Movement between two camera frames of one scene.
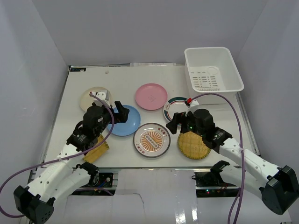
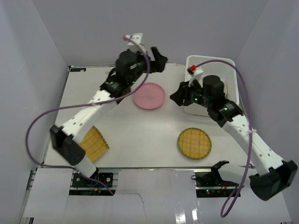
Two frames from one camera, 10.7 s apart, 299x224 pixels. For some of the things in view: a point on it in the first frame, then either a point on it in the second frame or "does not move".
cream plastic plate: x=86 y=100 to x=225 y=89
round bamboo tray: x=192 y=145 does not move
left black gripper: x=116 y=113 to x=152 y=61
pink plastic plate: x=151 y=96 does not move
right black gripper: x=179 y=118 to x=183 y=93
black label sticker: x=77 y=69 does not move
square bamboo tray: x=95 y=153 does not move
